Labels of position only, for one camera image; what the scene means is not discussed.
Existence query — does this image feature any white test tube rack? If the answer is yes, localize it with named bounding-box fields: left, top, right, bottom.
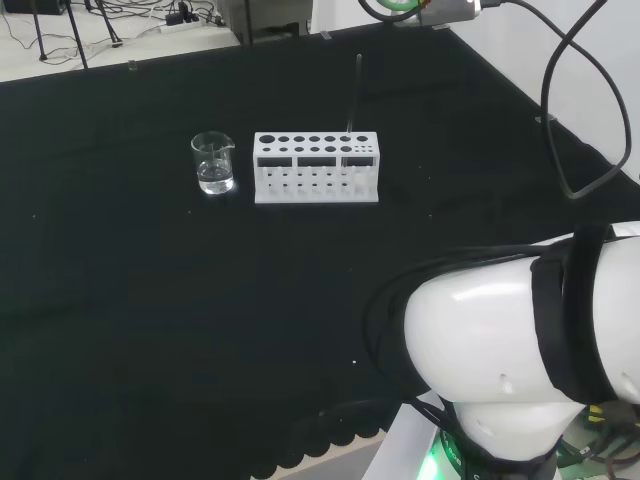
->
left=253, top=131, right=380, bottom=205

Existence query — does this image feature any small glass beaker with water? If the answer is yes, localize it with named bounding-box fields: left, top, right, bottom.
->
left=190, top=130, right=237, bottom=196

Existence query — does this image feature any black bench cloth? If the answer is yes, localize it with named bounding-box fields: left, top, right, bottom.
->
left=0, top=23, right=640, bottom=480

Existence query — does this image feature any pale board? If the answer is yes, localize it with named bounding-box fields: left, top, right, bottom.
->
left=364, top=399, right=454, bottom=480

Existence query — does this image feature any grey metal box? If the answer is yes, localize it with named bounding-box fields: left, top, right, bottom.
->
left=219, top=0, right=314, bottom=47

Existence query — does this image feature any white power strip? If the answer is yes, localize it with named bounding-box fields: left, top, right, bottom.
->
left=158, top=18, right=202, bottom=35

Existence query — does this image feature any black tripod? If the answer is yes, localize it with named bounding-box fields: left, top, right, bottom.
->
left=32, top=0, right=123, bottom=70

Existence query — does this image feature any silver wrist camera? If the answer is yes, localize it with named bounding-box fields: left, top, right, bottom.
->
left=418, top=0, right=485, bottom=26

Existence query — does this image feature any black camera cable loop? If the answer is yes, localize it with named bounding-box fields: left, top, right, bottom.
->
left=478, top=0, right=630, bottom=201

